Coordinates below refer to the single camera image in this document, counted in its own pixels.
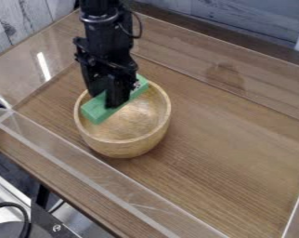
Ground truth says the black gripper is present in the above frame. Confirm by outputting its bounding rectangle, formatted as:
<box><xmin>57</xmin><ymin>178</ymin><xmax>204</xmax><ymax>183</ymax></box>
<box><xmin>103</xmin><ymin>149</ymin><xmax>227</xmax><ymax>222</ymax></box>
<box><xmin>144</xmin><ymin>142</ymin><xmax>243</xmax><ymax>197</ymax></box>
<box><xmin>73</xmin><ymin>19</ymin><xmax>139</xmax><ymax>109</ymax></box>

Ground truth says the green rectangular block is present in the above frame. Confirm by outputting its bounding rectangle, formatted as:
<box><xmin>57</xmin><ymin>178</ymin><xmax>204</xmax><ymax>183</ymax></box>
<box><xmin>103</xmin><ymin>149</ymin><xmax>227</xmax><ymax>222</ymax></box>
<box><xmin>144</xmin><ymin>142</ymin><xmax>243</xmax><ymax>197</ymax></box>
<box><xmin>80</xmin><ymin>74</ymin><xmax>149</xmax><ymax>125</ymax></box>

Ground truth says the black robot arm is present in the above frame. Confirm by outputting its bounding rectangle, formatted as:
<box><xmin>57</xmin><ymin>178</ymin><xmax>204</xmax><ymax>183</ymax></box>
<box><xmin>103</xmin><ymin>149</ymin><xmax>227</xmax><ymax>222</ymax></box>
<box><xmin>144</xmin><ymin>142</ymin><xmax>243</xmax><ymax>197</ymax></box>
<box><xmin>73</xmin><ymin>0</ymin><xmax>143</xmax><ymax>109</ymax></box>

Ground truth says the brown wooden bowl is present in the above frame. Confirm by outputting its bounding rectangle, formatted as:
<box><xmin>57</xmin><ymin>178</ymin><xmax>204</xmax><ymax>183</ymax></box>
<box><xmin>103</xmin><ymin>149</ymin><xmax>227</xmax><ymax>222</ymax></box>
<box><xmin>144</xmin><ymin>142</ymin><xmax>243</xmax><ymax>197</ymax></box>
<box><xmin>75</xmin><ymin>81</ymin><xmax>172</xmax><ymax>158</ymax></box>

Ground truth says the black metal table leg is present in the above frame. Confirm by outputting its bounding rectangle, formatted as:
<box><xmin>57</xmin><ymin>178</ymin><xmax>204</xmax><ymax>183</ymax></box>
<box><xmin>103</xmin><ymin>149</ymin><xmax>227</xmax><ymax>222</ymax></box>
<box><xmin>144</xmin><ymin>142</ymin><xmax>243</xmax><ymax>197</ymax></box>
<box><xmin>36</xmin><ymin>185</ymin><xmax>51</xmax><ymax>209</ymax></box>

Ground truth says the clear acrylic enclosure wall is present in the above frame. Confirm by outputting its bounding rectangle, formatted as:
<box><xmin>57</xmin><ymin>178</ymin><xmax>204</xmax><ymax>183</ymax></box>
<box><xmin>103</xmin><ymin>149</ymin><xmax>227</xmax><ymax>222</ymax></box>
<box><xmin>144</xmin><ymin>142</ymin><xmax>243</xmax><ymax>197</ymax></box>
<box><xmin>0</xmin><ymin>6</ymin><xmax>299</xmax><ymax>238</ymax></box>

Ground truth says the black cable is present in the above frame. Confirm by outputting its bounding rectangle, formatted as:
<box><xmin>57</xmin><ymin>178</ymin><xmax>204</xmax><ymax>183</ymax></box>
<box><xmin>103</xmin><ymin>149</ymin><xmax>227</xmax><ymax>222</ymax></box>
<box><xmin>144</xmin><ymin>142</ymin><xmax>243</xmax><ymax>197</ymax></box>
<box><xmin>0</xmin><ymin>202</ymin><xmax>32</xmax><ymax>238</ymax></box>

